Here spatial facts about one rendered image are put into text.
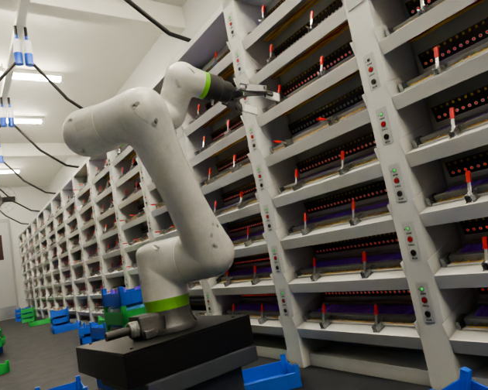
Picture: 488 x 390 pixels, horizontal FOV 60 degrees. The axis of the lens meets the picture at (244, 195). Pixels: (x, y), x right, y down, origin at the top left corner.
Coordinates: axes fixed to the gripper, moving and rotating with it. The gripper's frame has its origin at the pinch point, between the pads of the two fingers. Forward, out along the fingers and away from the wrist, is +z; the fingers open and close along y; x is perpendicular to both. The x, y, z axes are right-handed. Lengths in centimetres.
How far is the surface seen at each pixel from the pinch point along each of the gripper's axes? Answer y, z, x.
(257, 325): -59, 37, -83
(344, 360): -9, 43, -95
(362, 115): 27.3, 21.3, -10.0
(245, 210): -53, 25, -29
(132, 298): -64, -25, -70
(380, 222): 25, 29, -46
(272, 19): -7.3, 9.8, 45.3
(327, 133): 9.7, 21.5, -10.4
